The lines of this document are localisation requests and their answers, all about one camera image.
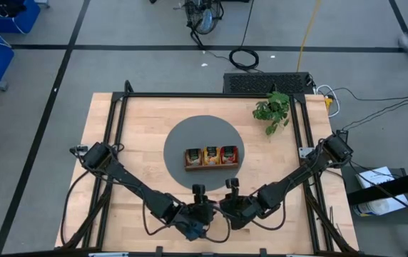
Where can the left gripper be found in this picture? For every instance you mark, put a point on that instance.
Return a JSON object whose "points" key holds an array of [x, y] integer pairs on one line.
{"points": [[193, 217]]}

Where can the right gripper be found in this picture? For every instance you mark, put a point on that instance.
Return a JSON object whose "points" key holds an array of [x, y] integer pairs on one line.
{"points": [[239, 210]]}

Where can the brown wooden tea box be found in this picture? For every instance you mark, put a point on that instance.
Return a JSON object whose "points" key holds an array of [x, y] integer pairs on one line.
{"points": [[211, 166]]}

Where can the red strawberry tea packet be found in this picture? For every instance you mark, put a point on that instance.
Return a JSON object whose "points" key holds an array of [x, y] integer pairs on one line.
{"points": [[229, 154]]}

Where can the beige tea packet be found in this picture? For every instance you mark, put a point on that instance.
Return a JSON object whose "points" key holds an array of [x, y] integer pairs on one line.
{"points": [[194, 157]]}

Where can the yellow mango tea packet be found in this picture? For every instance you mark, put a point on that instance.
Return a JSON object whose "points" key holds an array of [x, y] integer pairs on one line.
{"points": [[212, 156]]}

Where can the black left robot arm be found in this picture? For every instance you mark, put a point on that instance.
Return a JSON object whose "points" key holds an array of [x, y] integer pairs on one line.
{"points": [[129, 182]]}

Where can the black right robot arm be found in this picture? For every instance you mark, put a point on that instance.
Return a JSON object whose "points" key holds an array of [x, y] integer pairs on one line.
{"points": [[307, 167]]}

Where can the round grey woven placemat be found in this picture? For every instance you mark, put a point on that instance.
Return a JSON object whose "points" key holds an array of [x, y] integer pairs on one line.
{"points": [[204, 128]]}

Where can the green plant in white pot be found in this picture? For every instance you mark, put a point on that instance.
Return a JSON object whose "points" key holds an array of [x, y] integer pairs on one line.
{"points": [[271, 109]]}

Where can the white paper booklet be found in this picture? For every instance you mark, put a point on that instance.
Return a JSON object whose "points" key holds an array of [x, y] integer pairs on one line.
{"points": [[375, 176]]}

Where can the black equipment stand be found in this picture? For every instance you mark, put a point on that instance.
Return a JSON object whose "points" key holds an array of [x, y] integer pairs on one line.
{"points": [[396, 185]]}

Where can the black floor fan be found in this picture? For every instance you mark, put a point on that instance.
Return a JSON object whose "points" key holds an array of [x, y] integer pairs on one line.
{"points": [[204, 16]]}

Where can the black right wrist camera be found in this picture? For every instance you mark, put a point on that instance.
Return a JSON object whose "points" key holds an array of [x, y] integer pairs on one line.
{"points": [[232, 185]]}

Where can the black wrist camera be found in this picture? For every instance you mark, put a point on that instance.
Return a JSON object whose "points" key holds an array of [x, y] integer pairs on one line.
{"points": [[198, 191], [232, 185]]}

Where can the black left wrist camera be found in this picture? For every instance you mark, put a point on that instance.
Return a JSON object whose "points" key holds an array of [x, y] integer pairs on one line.
{"points": [[198, 191]]}

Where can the black aluminium table frame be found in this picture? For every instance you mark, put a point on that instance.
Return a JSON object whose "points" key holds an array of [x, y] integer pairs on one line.
{"points": [[189, 95]]}

